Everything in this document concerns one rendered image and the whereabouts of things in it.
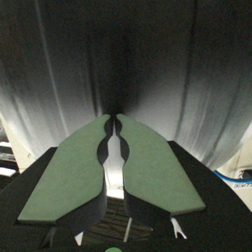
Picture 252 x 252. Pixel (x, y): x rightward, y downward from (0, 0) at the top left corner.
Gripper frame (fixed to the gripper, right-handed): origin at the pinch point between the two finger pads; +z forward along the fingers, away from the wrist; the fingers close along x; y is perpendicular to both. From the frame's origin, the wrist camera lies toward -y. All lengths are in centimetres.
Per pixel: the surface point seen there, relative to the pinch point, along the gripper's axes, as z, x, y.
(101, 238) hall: 343, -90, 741
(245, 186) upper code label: 18, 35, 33
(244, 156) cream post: 18.9, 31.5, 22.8
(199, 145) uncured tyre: 1.8, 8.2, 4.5
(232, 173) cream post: 18.3, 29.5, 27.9
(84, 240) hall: 339, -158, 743
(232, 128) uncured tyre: 1.5, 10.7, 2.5
